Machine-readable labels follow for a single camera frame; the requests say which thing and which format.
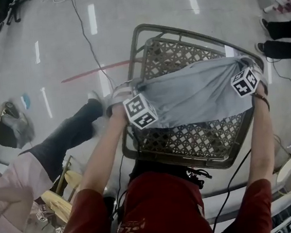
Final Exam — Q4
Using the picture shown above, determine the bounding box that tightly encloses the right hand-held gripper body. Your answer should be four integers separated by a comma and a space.
229, 56, 271, 99

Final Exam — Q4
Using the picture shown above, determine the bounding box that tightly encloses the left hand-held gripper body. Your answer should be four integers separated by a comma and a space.
102, 79, 160, 134

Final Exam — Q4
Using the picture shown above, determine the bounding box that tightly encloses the grey cloth garment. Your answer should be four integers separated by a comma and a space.
132, 54, 259, 133

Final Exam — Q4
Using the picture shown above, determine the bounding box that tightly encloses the person's left forearm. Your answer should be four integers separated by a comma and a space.
71, 105, 139, 198

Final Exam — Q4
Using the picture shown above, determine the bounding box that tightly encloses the person's right forearm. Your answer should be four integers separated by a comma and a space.
237, 82, 280, 188

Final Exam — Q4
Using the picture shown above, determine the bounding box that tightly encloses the person's dark wristband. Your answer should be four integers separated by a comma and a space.
252, 91, 271, 113

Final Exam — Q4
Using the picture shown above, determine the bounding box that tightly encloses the dark lattice glass-top table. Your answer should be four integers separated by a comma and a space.
109, 11, 276, 180

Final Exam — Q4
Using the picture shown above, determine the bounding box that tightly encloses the black waist device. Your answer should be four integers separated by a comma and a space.
185, 164, 214, 190

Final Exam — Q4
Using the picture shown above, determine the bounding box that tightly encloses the person's red shirt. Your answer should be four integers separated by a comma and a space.
51, 158, 277, 233

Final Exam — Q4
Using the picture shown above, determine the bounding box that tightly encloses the blue and white floor item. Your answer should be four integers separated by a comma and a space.
20, 92, 32, 111

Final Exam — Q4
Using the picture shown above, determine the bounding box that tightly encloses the black floor cable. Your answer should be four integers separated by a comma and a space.
70, 0, 119, 94

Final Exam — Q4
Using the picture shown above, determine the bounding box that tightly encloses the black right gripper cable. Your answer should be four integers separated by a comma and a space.
203, 148, 260, 233

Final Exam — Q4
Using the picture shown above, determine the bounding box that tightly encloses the white wall shelving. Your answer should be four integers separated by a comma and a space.
201, 173, 291, 233

